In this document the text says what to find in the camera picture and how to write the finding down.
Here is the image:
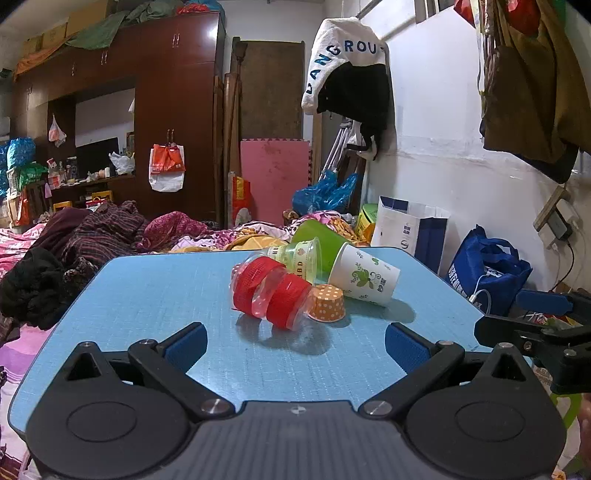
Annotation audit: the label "white cable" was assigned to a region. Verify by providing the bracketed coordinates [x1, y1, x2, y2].
[469, 271, 502, 316]

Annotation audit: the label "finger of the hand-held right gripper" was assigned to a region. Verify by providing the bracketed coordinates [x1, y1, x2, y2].
[475, 315, 591, 357]
[516, 288, 591, 319]

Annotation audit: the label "small white plastic bag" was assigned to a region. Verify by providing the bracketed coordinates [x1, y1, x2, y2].
[48, 114, 67, 148]

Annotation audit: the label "red and yellow sack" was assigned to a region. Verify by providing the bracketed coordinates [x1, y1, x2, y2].
[230, 174, 253, 228]

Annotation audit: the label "blue folding table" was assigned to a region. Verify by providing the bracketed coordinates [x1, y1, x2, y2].
[0, 210, 370, 480]

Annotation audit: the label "olive hanging jacket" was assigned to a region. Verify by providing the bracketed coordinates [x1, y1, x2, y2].
[479, 0, 591, 184]

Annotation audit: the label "white paper cup green print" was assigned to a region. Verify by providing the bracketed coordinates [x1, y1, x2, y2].
[328, 243, 402, 307]

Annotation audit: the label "pink foam mat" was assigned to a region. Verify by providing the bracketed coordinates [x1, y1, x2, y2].
[239, 138, 311, 228]

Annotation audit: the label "black cloth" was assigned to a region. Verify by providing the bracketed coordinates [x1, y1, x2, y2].
[0, 246, 71, 331]

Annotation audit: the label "white hooded sweatshirt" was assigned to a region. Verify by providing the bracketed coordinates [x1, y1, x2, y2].
[301, 17, 389, 116]

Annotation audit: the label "brown wooden wardrobe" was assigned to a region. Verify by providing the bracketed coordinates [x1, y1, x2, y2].
[10, 11, 228, 228]

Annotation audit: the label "dark striped clothes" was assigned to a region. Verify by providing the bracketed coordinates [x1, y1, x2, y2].
[60, 200, 149, 280]

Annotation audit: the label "orange polka dot paper cup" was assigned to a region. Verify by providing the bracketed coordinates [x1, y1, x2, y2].
[307, 284, 346, 323]

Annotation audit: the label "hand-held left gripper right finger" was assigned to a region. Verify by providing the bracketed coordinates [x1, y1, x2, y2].
[359, 322, 532, 420]

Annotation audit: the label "wall power strip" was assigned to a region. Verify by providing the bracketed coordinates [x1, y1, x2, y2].
[533, 184, 581, 250]

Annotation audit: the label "crumpled white plastic bag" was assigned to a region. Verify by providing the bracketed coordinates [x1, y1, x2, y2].
[109, 151, 136, 175]

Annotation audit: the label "black hanging garment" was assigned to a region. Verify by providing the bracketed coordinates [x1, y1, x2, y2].
[316, 62, 392, 161]

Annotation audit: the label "white and orange shopping bag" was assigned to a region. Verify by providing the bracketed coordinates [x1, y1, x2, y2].
[148, 143, 187, 193]

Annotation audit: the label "green tarp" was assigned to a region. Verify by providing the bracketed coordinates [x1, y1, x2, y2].
[65, 0, 181, 51]

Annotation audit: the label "clear cup with red band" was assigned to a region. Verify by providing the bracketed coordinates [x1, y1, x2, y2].
[264, 273, 315, 331]
[230, 256, 288, 319]

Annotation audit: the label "clear cup with green band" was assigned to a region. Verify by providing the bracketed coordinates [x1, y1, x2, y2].
[261, 237, 322, 280]

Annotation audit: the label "green box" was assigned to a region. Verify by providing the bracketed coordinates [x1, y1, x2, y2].
[355, 202, 380, 244]

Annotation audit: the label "white and blue paper bag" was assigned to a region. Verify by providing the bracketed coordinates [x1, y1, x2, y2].
[370, 196, 451, 276]

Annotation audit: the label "green plastic cup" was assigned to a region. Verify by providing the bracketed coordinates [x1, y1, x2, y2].
[290, 219, 352, 278]

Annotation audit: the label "black television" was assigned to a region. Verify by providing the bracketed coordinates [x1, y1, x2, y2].
[75, 137, 121, 180]

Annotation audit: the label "blue tote bag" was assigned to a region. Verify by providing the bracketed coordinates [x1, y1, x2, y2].
[445, 224, 534, 317]

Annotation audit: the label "brown wooden board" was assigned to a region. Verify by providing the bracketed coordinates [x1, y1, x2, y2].
[239, 40, 306, 141]

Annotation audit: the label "metal crutches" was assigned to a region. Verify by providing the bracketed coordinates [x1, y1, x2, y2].
[318, 117, 356, 186]

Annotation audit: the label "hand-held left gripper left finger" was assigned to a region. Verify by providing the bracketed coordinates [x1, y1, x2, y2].
[65, 322, 235, 422]

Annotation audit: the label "blue patterned plastic bag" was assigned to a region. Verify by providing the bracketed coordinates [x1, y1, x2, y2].
[0, 137, 37, 195]

